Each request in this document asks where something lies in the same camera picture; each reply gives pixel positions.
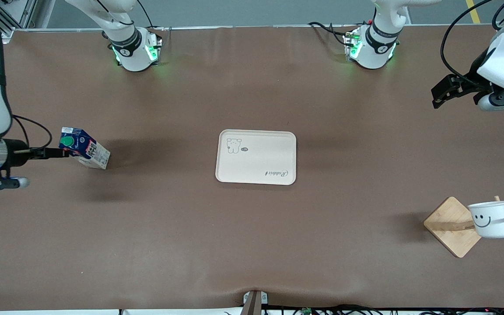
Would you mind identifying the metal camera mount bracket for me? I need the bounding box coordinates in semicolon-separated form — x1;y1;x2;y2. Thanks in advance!
242;290;269;315

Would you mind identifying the beige plastic tray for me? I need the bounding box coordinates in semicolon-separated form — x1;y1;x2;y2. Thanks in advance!
215;129;297;186

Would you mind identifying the wooden cup rack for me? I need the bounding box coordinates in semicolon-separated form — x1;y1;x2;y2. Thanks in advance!
423;196;504;258

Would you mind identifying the black base cable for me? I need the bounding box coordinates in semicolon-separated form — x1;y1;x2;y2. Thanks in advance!
136;0;172;42
308;21;350;46

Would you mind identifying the aluminium frame with diagonal bars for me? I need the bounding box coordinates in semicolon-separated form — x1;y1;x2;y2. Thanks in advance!
0;0;56;44

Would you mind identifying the blue milk carton green cap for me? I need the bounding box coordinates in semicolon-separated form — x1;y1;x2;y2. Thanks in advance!
59;127;111;170

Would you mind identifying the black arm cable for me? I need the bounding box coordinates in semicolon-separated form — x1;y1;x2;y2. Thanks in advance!
11;115;53;150
441;0;504;82

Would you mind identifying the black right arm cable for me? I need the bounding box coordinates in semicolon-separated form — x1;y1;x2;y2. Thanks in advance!
11;115;53;150

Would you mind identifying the white smiley mug black handle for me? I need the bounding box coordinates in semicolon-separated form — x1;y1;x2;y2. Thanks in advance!
468;201;504;239

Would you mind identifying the black right base cable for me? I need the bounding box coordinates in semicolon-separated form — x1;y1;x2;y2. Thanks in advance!
136;0;172;42

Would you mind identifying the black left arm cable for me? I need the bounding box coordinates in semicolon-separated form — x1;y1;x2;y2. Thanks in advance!
441;0;504;82

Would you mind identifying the black left base cable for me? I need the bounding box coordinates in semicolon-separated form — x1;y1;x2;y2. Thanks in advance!
308;21;350;46

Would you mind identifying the brown table mat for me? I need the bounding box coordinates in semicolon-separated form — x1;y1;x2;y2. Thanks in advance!
0;25;504;312

